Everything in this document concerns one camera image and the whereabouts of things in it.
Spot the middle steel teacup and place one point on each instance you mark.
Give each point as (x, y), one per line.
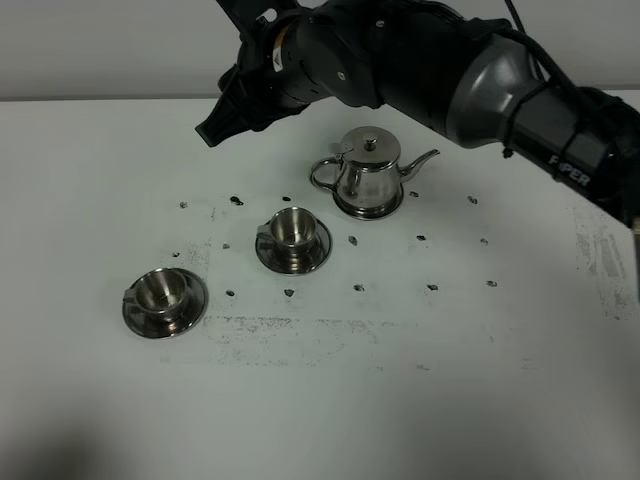
(292, 228)

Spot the steel teacup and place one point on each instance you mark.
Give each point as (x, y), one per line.
(163, 291)
(292, 228)

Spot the middle steel saucer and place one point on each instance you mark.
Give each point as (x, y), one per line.
(293, 262)

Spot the front steel teacup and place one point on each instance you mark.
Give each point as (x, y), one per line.
(163, 291)

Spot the teapot steel saucer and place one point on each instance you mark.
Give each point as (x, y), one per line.
(368, 203)

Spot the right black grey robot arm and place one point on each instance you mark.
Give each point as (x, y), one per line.
(474, 82)

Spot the stainless steel teapot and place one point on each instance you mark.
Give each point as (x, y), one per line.
(366, 155)

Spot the front steel saucer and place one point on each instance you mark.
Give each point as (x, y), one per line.
(164, 326)

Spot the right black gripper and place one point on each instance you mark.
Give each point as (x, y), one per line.
(252, 96)

